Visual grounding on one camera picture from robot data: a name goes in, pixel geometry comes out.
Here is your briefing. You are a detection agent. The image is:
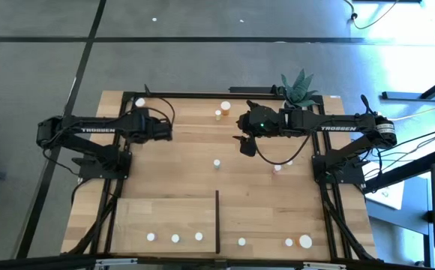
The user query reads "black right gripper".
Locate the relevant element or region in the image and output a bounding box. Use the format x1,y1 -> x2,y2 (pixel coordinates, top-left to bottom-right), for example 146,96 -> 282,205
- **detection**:
232,100 -> 288,143

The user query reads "black flat bar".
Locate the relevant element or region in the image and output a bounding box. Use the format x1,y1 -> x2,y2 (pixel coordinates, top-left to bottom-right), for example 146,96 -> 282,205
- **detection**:
228,85 -> 285,95

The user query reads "white plant pot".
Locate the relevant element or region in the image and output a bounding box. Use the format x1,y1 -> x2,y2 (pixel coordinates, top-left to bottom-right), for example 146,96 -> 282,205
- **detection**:
279,100 -> 308,113

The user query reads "green spiky plant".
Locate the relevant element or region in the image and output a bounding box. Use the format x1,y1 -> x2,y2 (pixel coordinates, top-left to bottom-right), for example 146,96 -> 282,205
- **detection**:
279,68 -> 319,110

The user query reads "white paper sheet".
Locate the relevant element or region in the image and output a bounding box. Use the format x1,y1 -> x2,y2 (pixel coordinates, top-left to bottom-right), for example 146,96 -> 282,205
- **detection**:
365,179 -> 406,211

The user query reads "black rig beam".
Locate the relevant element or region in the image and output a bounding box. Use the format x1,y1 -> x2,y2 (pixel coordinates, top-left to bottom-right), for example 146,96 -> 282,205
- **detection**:
0,253 -> 387,270

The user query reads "black desk leg base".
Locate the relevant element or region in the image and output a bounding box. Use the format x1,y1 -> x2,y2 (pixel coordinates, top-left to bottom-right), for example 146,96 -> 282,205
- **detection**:
380,69 -> 435,102

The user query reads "grey office desk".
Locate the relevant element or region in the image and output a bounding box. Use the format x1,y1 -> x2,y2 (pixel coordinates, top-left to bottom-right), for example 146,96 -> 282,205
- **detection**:
363,148 -> 435,270

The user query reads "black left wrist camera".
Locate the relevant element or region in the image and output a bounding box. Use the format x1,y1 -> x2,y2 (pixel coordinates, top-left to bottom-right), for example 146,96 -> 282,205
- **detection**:
152,119 -> 173,142

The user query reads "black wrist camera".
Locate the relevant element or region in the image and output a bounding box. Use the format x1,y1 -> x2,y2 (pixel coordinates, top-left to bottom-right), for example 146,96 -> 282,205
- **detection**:
152,119 -> 173,142
239,135 -> 258,158

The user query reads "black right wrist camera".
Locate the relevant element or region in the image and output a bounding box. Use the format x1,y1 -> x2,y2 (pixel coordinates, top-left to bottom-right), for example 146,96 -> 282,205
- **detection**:
239,135 -> 258,158

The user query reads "black left wrist camera cable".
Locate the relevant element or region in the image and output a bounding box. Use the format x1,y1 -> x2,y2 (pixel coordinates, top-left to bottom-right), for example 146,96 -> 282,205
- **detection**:
127,96 -> 176,128

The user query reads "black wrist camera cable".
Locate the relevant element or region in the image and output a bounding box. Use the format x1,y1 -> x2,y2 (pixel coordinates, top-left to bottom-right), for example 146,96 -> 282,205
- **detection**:
127,96 -> 176,128
253,133 -> 314,166

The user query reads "black metal table frame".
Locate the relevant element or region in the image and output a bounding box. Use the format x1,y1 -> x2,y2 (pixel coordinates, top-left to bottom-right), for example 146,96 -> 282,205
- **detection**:
61,91 -> 386,263

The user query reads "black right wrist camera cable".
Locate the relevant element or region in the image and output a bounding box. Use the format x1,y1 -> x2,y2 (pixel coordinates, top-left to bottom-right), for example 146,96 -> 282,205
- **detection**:
253,133 -> 314,166

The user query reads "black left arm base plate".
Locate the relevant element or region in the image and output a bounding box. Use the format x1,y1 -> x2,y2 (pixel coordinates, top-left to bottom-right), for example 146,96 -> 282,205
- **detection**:
70,151 -> 132,181

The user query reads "black shelf divider post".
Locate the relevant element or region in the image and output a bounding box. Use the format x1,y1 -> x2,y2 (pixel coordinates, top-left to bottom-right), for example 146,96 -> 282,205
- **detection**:
214,190 -> 221,254

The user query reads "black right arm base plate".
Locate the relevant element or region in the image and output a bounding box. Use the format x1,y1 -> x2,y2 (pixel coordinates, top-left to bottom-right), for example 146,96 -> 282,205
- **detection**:
312,155 -> 367,188

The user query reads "silver metal bracket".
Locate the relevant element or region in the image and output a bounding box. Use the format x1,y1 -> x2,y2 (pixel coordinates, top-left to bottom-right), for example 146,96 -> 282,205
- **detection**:
93,257 -> 139,270
301,261 -> 348,270

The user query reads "black floor cable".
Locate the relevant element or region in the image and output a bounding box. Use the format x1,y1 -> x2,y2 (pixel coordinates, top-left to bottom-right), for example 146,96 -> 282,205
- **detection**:
343,0 -> 404,30

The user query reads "white power cable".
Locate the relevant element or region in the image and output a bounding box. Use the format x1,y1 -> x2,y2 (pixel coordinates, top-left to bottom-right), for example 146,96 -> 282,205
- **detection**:
388,106 -> 435,122

